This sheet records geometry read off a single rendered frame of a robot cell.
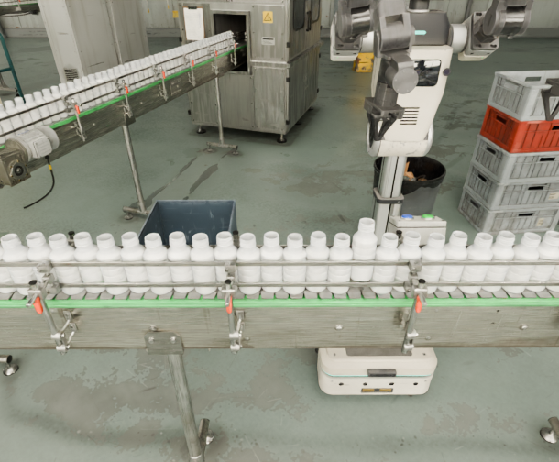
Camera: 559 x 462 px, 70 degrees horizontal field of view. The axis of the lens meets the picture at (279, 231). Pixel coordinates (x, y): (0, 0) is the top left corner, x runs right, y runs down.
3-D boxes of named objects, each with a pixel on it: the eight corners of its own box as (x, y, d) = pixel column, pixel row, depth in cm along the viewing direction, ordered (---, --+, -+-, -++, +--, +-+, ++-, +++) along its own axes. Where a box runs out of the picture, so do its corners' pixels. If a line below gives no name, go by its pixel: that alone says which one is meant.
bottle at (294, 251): (305, 295, 105) (308, 244, 96) (282, 295, 105) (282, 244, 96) (304, 280, 110) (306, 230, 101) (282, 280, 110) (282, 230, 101)
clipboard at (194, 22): (187, 39, 434) (182, 5, 416) (206, 40, 428) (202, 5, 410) (184, 40, 431) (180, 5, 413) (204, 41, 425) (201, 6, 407)
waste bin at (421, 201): (368, 265, 276) (381, 181, 241) (357, 229, 314) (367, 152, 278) (434, 265, 276) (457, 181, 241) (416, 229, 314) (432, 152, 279)
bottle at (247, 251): (266, 289, 107) (264, 237, 98) (246, 299, 104) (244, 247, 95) (253, 278, 111) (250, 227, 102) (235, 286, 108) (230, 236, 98)
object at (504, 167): (499, 184, 281) (509, 154, 269) (469, 160, 315) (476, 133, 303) (578, 179, 288) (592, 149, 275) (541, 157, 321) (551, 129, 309)
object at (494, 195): (489, 211, 294) (498, 183, 282) (462, 185, 328) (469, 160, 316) (566, 206, 299) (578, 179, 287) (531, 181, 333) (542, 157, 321)
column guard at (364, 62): (354, 71, 781) (359, 7, 721) (350, 68, 814) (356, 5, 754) (374, 71, 781) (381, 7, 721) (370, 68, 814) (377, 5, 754)
